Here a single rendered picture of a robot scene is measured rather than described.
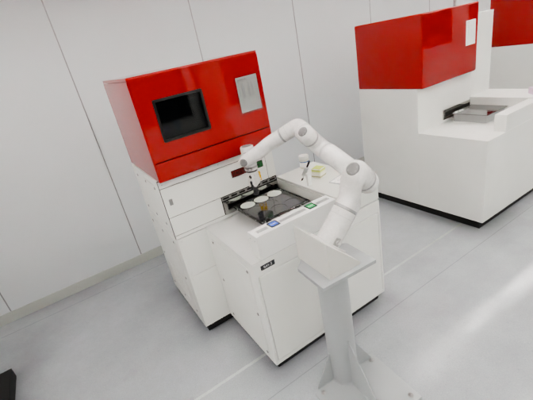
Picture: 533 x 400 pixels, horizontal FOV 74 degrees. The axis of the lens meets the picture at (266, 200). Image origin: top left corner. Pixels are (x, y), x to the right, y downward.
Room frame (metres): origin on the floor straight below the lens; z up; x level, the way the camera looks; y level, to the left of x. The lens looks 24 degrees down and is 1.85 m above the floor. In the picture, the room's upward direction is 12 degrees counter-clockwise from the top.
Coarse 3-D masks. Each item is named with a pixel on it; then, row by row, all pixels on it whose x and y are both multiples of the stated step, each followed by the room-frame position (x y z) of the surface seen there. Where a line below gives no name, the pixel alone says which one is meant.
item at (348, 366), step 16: (352, 256) 1.46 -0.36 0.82; (368, 256) 1.43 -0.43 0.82; (304, 272) 1.41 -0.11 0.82; (352, 272) 1.34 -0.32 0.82; (320, 288) 1.29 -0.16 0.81; (336, 288) 1.40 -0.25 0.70; (320, 304) 1.47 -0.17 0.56; (336, 304) 1.40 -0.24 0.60; (336, 320) 1.40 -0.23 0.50; (352, 320) 1.46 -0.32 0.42; (336, 336) 1.41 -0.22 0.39; (352, 336) 1.43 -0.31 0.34; (336, 352) 1.41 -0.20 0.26; (352, 352) 1.37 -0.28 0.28; (336, 368) 1.42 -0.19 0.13; (352, 368) 1.39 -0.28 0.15; (368, 368) 1.47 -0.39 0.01; (384, 368) 1.45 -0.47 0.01; (320, 384) 1.41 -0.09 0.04; (336, 384) 1.41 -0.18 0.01; (352, 384) 1.39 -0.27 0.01; (368, 384) 1.28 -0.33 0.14; (384, 384) 1.35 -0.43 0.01; (400, 384) 1.34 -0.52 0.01
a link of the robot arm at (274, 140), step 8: (272, 136) 2.07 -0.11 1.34; (280, 136) 2.04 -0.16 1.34; (264, 144) 2.07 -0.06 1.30; (272, 144) 2.06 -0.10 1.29; (280, 144) 2.07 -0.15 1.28; (248, 152) 2.05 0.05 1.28; (256, 152) 2.04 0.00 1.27; (264, 152) 2.05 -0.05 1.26; (240, 160) 2.06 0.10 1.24; (248, 160) 2.04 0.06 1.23; (256, 160) 2.04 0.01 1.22
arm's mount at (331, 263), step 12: (300, 240) 1.50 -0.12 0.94; (312, 240) 1.41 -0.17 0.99; (300, 252) 1.52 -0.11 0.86; (312, 252) 1.42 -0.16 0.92; (324, 252) 1.33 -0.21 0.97; (336, 252) 1.34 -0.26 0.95; (312, 264) 1.44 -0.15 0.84; (324, 264) 1.34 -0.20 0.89; (336, 264) 1.33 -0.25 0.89; (348, 264) 1.36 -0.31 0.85; (336, 276) 1.33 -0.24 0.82
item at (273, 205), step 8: (248, 200) 2.23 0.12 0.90; (272, 200) 2.15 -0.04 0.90; (280, 200) 2.12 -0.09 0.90; (288, 200) 2.10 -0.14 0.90; (296, 200) 2.07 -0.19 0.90; (304, 200) 2.05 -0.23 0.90; (240, 208) 2.13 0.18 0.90; (248, 208) 2.10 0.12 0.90; (256, 208) 2.08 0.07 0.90; (264, 208) 2.05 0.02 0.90; (272, 208) 2.03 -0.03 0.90; (280, 208) 2.01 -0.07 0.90; (288, 208) 1.98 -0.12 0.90; (256, 216) 1.96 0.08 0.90; (264, 216) 1.94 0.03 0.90; (272, 216) 1.92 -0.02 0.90
